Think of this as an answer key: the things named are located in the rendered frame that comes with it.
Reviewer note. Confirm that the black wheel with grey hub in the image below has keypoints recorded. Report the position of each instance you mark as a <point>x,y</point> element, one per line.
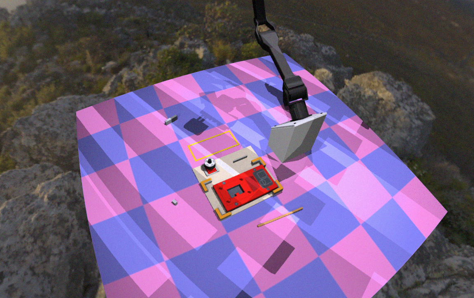
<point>209,166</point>

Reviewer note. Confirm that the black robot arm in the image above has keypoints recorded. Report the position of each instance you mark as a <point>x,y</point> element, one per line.
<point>293,86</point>

